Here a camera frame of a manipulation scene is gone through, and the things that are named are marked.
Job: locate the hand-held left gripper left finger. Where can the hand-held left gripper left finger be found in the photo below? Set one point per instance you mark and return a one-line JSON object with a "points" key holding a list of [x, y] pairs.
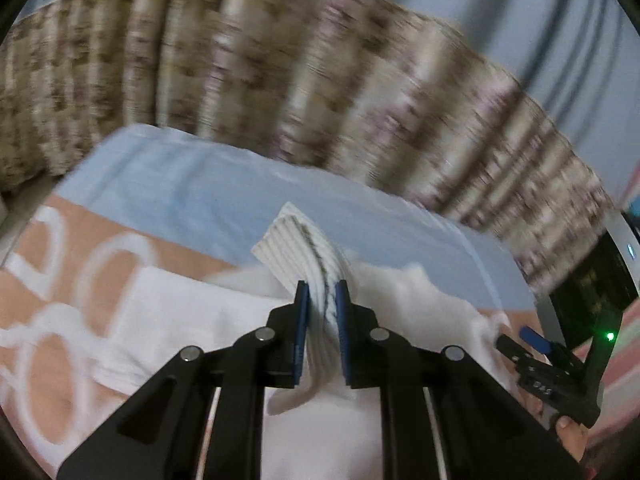
{"points": [[301, 330]]}

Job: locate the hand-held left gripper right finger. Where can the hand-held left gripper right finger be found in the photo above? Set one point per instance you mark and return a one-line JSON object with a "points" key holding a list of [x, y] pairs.
{"points": [[342, 330]]}

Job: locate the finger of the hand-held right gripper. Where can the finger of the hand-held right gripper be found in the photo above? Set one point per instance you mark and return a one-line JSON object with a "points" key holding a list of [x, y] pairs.
{"points": [[550, 380], [535, 341]]}

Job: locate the white knit garment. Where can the white knit garment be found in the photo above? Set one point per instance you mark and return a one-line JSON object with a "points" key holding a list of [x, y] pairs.
{"points": [[295, 234]]}

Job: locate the person's right hand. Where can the person's right hand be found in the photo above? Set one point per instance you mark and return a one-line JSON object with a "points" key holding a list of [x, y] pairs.
{"points": [[572, 440]]}

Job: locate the blue cloth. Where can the blue cloth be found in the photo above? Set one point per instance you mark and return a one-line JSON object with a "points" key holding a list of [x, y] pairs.
{"points": [[634, 210]]}

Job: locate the peach and blue printed bedsheet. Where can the peach and blue printed bedsheet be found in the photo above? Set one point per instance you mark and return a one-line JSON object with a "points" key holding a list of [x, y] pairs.
{"points": [[175, 185]]}

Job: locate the blue curtain with floral band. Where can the blue curtain with floral band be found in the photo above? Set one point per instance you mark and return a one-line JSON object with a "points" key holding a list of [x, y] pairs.
{"points": [[300, 60]]}

